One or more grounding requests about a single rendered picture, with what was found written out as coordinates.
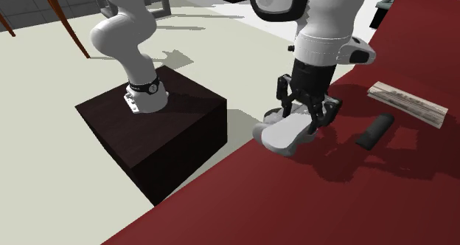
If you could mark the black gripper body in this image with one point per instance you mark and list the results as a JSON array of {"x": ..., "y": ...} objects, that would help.
[{"x": 311, "y": 77}]

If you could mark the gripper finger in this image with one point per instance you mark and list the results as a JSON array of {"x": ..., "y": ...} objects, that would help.
[
  {"x": 286, "y": 93},
  {"x": 321, "y": 111}
]

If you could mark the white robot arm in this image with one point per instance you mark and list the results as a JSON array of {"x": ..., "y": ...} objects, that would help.
[{"x": 323, "y": 17}]

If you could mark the white grey rounded object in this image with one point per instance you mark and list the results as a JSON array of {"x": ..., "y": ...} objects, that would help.
[{"x": 284, "y": 132}]

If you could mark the black cylinder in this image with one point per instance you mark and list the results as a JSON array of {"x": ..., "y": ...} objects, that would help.
[{"x": 375, "y": 131}]

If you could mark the pale striped flat box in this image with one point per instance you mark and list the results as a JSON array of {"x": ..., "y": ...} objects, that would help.
[{"x": 409, "y": 104}]

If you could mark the red table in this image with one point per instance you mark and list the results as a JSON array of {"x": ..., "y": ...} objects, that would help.
[{"x": 287, "y": 201}]

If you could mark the dark robot stand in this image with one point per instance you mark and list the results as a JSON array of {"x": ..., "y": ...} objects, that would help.
[{"x": 151, "y": 147}]

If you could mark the grey metal frame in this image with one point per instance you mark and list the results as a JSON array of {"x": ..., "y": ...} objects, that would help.
[{"x": 163, "y": 1}]

